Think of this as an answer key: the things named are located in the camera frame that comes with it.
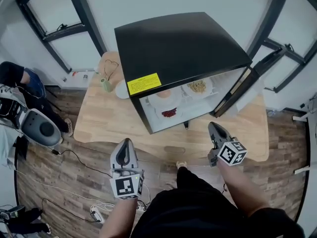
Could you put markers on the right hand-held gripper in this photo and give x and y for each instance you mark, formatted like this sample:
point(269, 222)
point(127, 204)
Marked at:
point(231, 154)

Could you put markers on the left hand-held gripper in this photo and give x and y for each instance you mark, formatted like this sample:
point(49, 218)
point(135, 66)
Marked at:
point(125, 186)

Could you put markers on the white plate of red beans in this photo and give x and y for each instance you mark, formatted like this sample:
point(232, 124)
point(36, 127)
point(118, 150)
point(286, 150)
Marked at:
point(169, 113)

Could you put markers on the white plate of yellow noodles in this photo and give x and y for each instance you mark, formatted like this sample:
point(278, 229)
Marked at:
point(197, 86)

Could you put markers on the white plate with bun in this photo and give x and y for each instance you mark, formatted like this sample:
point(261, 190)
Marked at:
point(164, 96)

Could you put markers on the black mini fridge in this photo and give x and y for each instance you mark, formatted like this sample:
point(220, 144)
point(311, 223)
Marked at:
point(178, 48)

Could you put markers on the person's left forearm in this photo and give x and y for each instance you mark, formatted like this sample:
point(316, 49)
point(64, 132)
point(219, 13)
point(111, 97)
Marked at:
point(119, 217)

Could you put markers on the person's right forearm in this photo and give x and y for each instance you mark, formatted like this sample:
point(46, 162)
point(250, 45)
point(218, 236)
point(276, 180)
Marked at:
point(241, 190)

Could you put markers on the white power strip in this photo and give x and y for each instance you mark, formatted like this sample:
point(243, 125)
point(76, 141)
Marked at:
point(97, 213)

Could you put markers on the person's foot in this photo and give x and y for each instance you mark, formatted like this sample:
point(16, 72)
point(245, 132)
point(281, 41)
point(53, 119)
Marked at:
point(181, 163)

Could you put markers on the small black object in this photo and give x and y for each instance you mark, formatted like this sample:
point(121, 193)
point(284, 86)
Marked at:
point(186, 125)

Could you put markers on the person's black clothing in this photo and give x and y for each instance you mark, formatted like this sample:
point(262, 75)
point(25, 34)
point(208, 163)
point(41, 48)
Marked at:
point(198, 212)

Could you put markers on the empty white plate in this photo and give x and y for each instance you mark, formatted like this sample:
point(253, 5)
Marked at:
point(121, 90)

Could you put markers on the green cup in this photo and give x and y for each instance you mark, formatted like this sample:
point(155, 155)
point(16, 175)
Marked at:
point(106, 84)

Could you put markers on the grey and white machine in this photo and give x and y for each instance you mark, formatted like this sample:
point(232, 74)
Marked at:
point(37, 125)

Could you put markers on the white table frame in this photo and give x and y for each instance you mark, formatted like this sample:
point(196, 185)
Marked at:
point(309, 142)

